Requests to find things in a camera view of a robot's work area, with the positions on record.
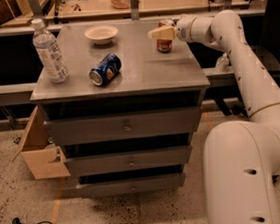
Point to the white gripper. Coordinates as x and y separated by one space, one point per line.
183 31

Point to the white paper bowl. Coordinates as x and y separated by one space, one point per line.
101 35

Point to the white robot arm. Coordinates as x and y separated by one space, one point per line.
241 158

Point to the blue pepsi can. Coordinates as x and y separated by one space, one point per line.
106 70

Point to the plastic bag on desk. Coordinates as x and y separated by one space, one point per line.
121 4

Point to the grey drawer cabinet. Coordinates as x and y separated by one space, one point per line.
147 81

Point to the clear plastic water bottle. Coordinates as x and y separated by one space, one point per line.
49 52

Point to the top grey drawer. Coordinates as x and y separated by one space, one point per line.
106 128

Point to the bottom grey drawer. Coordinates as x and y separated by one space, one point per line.
132 186

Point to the open cardboard box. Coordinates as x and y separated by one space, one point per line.
44 159

